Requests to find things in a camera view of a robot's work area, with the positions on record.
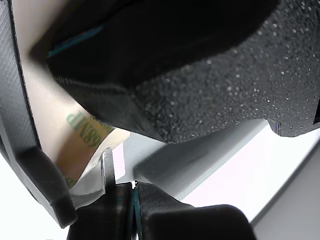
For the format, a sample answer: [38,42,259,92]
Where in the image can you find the tan 3M tape liner strip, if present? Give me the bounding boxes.
[11,0,132,202]

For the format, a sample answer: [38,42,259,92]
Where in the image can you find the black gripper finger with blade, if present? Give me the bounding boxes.
[67,147,137,240]

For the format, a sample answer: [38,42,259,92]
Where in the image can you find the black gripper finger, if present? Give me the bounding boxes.
[46,0,320,144]
[134,180,259,240]
[29,0,131,64]

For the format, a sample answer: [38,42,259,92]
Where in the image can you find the grey fixture block, dark legs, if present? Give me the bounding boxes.
[0,0,278,229]

